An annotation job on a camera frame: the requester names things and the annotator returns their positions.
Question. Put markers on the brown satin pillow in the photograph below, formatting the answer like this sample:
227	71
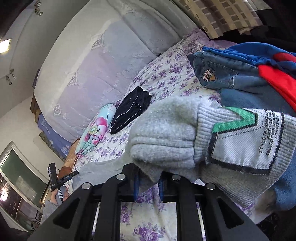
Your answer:
70	161

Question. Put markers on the person's left hand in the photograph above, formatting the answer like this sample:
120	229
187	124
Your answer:
55	196

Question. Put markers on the beige checked curtain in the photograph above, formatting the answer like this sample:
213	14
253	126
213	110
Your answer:
215	17

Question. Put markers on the green framed window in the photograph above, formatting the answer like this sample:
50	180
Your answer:
21	190

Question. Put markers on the blue denim jeans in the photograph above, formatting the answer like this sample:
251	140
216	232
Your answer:
238	83

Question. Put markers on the ceiling spotlight fixture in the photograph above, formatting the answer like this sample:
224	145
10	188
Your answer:
37	10

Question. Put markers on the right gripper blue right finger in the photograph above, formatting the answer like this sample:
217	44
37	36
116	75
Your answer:
161	189

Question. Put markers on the white lace-covered headboard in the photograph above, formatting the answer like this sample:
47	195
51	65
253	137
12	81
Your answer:
99	53

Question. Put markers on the floral turquoise folded quilt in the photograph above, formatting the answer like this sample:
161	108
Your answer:
96	130

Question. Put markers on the grey sweatpants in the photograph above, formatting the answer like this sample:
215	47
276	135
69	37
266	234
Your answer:
244	151

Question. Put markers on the folded black pants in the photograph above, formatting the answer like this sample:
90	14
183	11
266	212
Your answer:
131	107

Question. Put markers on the blue patterned cloth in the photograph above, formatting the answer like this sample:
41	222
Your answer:
58	143

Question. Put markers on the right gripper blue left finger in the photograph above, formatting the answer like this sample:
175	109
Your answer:
135	185

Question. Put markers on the blue and red garment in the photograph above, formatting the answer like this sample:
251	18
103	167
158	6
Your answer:
275	65

